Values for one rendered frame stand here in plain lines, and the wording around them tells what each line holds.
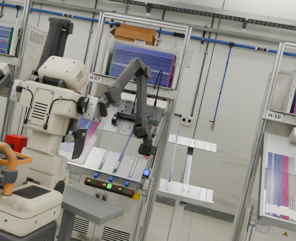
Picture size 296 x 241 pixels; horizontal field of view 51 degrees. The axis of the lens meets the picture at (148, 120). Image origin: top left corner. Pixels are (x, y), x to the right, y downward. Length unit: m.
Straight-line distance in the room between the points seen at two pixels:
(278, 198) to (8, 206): 1.60
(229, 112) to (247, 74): 0.50
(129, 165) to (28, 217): 1.09
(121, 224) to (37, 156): 1.13
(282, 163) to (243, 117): 1.68
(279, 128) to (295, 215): 0.78
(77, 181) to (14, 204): 1.37
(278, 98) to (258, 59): 1.42
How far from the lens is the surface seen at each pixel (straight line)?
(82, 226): 2.69
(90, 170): 2.20
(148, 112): 2.46
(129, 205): 2.50
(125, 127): 2.43
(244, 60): 4.04
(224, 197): 4.11
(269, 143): 2.50
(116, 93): 1.63
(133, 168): 2.19
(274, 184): 2.27
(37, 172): 1.66
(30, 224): 1.28
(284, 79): 2.72
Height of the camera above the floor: 1.27
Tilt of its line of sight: 4 degrees down
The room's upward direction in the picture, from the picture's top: 12 degrees clockwise
